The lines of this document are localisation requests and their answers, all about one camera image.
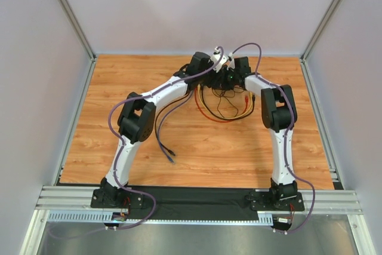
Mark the black power adapter with cord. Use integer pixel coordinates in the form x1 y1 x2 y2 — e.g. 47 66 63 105
205 87 252 121

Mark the black long ethernet cable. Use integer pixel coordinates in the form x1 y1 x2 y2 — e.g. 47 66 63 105
153 91 193 152

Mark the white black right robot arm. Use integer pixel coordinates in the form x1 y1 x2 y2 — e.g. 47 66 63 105
218 56 298 202

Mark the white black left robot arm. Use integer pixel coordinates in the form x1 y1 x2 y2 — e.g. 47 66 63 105
92 46 226 207

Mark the black cloth strip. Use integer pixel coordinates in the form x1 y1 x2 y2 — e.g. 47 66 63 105
132 186 258 221

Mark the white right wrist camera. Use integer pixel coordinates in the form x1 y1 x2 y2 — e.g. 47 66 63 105
227 53 235 69

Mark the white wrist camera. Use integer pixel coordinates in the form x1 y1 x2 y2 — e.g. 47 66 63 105
227 53 235 69
210 46 226 73

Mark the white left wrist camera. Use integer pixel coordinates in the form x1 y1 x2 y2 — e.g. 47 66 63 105
210 46 226 73

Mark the yellow ethernet cable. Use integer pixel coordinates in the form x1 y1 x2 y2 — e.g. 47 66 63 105
197 86 252 120

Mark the red ethernet cable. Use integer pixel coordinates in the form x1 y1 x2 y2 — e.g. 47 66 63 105
194 87 249 124

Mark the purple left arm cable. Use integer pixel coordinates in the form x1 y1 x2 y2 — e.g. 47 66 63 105
47 46 224 239

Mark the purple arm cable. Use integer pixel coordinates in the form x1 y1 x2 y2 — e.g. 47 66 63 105
47 46 224 239
229 42 316 235

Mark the aluminium right frame post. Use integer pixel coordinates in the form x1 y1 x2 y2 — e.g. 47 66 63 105
301 0 361 60

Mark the aluminium frame post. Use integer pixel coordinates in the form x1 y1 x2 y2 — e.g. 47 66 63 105
301 0 361 60
41 0 98 59

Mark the blue ethernet cable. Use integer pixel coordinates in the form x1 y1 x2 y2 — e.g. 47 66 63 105
157 92 195 165

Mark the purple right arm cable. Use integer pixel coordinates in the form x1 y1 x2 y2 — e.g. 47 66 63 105
229 42 316 235

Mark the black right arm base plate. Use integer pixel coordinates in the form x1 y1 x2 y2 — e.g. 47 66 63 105
244 189 305 211

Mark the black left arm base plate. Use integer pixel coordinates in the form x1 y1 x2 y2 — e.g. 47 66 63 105
90 188 144 209

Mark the aluminium left frame post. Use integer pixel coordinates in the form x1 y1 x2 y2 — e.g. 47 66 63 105
41 0 98 59

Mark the aluminium front frame rail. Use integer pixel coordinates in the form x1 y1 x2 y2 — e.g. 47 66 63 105
35 186 362 215

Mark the grey slotted cable duct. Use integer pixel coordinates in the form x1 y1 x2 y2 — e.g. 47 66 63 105
47 210 273 226

